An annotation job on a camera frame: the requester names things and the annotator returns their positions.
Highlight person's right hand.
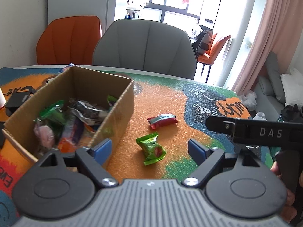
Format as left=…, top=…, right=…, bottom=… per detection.
left=271, top=162, right=297, bottom=223

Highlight black clothes on sofa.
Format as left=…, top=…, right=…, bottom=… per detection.
left=280, top=105, right=303, bottom=124

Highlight orange snack packet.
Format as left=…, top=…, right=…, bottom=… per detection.
left=58, top=138, right=77, bottom=153

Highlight purple long snack pack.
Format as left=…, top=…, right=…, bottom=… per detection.
left=61, top=114, right=84, bottom=145

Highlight grey sofa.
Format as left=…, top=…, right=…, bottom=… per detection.
left=253, top=51, right=303, bottom=124

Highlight silver crumpled snack packet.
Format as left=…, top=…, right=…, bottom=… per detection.
left=68, top=98, right=109, bottom=126

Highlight white pillow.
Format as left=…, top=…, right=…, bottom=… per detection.
left=280, top=67, right=303, bottom=109

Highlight white plastic bag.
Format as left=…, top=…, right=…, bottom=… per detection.
left=239, top=90, right=257, bottom=111

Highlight pink round snack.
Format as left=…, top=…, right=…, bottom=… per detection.
left=34, top=124, right=55, bottom=149

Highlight open cardboard box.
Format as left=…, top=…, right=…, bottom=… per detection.
left=3, top=66, right=134, bottom=166

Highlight green lime snack packet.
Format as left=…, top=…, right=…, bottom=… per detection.
left=136, top=132, right=166, bottom=166

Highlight colourful cartoon table mat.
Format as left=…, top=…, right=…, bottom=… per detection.
left=5, top=67, right=284, bottom=226

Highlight green snack packet in box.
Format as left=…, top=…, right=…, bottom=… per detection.
left=107, top=95, right=118, bottom=111

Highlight red snack packet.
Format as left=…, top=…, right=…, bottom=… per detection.
left=147, top=114, right=178, bottom=130

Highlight blue pink tissue pack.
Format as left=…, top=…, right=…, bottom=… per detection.
left=59, top=63, right=75, bottom=73

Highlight black clip device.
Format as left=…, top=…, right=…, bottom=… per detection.
left=5, top=86, right=36, bottom=117

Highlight pink curtain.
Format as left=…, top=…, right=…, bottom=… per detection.
left=232, top=0, right=302, bottom=94

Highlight far orange chair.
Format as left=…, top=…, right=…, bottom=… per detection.
left=197, top=33, right=231, bottom=84

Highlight orange chair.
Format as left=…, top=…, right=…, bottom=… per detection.
left=36, top=15, right=102, bottom=65
left=197, top=33, right=231, bottom=84

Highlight black backpack on chair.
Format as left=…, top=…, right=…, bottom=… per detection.
left=190, top=25, right=213, bottom=57

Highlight grey chair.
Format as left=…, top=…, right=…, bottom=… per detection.
left=92, top=19, right=197, bottom=79

